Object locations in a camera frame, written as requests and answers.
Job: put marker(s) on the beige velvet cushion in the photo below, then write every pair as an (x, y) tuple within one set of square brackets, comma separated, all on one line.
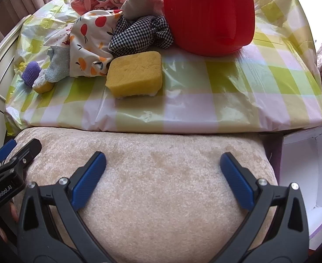
[(162, 198)]

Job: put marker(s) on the light blue plush toy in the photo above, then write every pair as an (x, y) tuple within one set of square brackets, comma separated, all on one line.
[(58, 69)]

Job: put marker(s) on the person left hand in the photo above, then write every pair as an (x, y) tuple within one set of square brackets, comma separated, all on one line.
[(8, 220)]

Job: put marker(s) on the red thermos jug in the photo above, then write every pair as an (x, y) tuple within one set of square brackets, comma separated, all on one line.
[(211, 27)]

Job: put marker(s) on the grey drawstring pouch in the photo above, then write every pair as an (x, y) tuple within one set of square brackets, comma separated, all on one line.
[(134, 9)]

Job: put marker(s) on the fruit print white cloth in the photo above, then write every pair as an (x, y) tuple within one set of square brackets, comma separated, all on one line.
[(88, 39)]

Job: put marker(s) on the small purple knit item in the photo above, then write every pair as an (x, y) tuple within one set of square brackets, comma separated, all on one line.
[(31, 73)]

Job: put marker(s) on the purple white cardboard box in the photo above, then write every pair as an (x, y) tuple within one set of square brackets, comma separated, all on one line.
[(301, 162)]

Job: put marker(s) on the black white gingham cloth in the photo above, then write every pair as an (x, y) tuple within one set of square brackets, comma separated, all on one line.
[(130, 37)]

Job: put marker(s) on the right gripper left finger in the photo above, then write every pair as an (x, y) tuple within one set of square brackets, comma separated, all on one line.
[(50, 228)]

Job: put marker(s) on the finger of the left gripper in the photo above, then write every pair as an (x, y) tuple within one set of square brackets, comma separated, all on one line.
[(23, 158), (6, 149)]

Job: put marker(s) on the green checkered plastic tablecloth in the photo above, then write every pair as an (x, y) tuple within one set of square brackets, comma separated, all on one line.
[(272, 84)]

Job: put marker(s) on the pink patterned cloth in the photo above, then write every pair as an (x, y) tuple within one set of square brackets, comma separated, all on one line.
[(84, 6)]

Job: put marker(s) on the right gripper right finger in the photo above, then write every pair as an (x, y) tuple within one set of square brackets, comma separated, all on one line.
[(287, 239)]

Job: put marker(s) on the yellow rectangular sponge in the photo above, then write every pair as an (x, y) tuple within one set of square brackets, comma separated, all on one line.
[(135, 75)]

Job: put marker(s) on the small yellow white sponge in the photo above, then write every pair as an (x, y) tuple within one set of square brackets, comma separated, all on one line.
[(41, 85)]

